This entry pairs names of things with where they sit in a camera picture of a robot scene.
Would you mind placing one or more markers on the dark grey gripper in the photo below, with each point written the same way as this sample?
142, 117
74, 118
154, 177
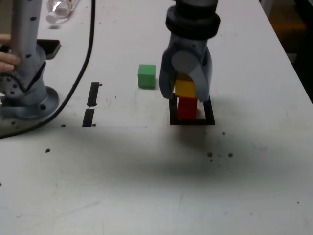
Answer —
188, 44

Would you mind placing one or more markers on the yellow cube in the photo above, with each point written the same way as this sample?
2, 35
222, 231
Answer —
184, 88

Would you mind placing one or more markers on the green cube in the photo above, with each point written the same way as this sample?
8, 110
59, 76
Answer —
146, 77

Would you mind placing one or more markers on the red cube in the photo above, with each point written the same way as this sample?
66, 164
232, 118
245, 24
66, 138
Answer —
187, 109

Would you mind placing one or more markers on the black tape square outline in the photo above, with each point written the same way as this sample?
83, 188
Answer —
210, 117

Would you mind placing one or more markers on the person's hand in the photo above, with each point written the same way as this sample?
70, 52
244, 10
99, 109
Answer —
7, 61

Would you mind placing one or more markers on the black tape strip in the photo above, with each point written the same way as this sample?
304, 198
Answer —
93, 94

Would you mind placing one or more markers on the black phone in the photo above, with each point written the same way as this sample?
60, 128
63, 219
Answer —
50, 47

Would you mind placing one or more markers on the clear plastic bottle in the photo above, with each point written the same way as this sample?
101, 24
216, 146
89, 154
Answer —
61, 9

